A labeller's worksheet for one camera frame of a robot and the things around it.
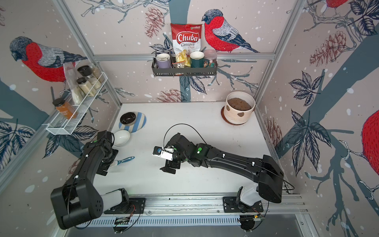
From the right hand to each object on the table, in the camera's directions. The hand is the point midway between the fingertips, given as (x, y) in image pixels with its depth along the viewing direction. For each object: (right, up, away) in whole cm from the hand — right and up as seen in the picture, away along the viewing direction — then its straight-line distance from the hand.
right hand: (164, 155), depth 72 cm
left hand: (-32, -4, +10) cm, 34 cm away
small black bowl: (-34, +17, +35) cm, 52 cm away
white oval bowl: (-33, +5, +23) cm, 41 cm away
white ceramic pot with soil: (+47, +26, +31) cm, 62 cm away
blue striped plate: (-27, +12, +35) cm, 46 cm away
